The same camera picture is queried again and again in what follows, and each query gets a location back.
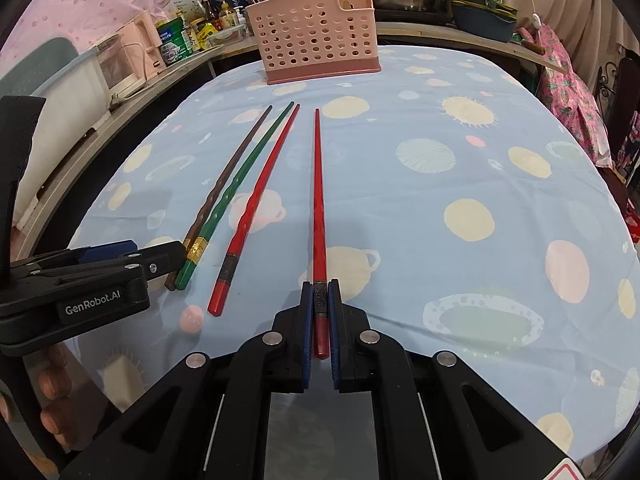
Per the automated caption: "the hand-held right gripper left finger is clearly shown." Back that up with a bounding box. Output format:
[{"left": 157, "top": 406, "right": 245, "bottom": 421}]
[{"left": 60, "top": 280, "right": 314, "bottom": 480}]

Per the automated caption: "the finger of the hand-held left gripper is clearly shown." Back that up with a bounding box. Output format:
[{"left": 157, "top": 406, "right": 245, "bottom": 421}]
[
  {"left": 10, "top": 240, "right": 139, "bottom": 267},
  {"left": 27, "top": 240, "right": 187, "bottom": 287}
]

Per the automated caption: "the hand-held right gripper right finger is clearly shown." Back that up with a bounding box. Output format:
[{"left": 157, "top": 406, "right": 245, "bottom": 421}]
[{"left": 329, "top": 280, "right": 577, "bottom": 480}]

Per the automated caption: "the brown chopstick gold band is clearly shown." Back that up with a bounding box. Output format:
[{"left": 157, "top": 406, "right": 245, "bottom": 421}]
[{"left": 164, "top": 105, "right": 273, "bottom": 291}]

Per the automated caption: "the red chopstick dark band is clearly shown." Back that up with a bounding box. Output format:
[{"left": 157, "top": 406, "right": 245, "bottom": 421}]
[
  {"left": 206, "top": 104, "right": 302, "bottom": 317},
  {"left": 311, "top": 108, "right": 332, "bottom": 360}
]

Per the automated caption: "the pink perforated utensil basket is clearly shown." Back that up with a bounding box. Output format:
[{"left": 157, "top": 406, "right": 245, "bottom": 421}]
[{"left": 244, "top": 0, "right": 382, "bottom": 86}]

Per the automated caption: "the person's left hand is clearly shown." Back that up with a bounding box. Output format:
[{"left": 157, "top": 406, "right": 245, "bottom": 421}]
[{"left": 0, "top": 342, "right": 76, "bottom": 442}]

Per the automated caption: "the blue printed tablecloth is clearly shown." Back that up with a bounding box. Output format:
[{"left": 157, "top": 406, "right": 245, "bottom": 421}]
[{"left": 65, "top": 45, "right": 634, "bottom": 462}]

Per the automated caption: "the white plastic tub blue rim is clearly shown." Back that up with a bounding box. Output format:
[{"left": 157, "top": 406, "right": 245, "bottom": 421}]
[{"left": 10, "top": 45, "right": 113, "bottom": 231}]

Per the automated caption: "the white pink kitchen appliance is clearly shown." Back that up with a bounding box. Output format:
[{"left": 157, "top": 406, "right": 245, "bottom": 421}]
[{"left": 96, "top": 34, "right": 147, "bottom": 95}]

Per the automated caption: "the grey-green plastic panel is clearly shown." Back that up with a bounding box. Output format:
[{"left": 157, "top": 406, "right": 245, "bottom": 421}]
[{"left": 9, "top": 36, "right": 82, "bottom": 97}]

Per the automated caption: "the yellow packet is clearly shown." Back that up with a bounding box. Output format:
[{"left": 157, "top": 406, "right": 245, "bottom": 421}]
[{"left": 192, "top": 19, "right": 217, "bottom": 52}]

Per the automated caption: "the pink spotted curtain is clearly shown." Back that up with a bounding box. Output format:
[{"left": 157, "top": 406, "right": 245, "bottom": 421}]
[{"left": 14, "top": 0, "right": 202, "bottom": 62}]

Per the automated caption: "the white packet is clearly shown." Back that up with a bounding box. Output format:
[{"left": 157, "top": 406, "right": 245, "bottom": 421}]
[{"left": 164, "top": 0, "right": 207, "bottom": 24}]

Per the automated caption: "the wooden back counter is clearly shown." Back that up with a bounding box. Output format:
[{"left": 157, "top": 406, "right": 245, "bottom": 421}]
[{"left": 210, "top": 20, "right": 561, "bottom": 78}]

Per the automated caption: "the pink floral cloth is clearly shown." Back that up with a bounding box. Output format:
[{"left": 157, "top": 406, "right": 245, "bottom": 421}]
[{"left": 519, "top": 22, "right": 614, "bottom": 167}]

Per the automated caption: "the blue plastic basin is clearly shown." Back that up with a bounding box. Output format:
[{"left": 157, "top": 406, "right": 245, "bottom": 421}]
[{"left": 449, "top": 0, "right": 519, "bottom": 44}]

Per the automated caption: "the black metal chair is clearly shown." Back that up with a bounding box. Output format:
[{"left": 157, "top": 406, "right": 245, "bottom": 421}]
[{"left": 594, "top": 57, "right": 640, "bottom": 137}]

